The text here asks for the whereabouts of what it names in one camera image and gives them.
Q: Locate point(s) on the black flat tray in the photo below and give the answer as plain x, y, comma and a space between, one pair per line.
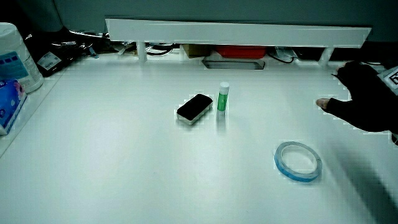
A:
233, 64

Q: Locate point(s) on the red box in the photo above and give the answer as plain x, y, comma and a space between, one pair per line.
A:
241, 52

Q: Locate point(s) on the black bag with white label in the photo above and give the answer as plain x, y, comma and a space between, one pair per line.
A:
51, 59

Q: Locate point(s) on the blue tape roll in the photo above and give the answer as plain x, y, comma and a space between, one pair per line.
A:
281, 166

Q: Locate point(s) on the white desk shelf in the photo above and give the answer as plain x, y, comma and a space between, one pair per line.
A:
236, 32

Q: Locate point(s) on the blue tissue pack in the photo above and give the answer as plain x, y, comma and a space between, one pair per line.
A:
9, 104

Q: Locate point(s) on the black whiteboard eraser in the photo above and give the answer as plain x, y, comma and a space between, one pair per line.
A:
194, 107

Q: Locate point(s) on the person's right hand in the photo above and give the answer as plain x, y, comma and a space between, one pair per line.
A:
363, 102

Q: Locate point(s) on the green glue stick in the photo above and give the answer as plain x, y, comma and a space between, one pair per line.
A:
222, 101

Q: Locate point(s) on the white wipes canister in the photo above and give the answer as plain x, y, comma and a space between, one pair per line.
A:
17, 59

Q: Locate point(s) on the brown cardboard box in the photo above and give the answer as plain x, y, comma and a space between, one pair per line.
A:
196, 50

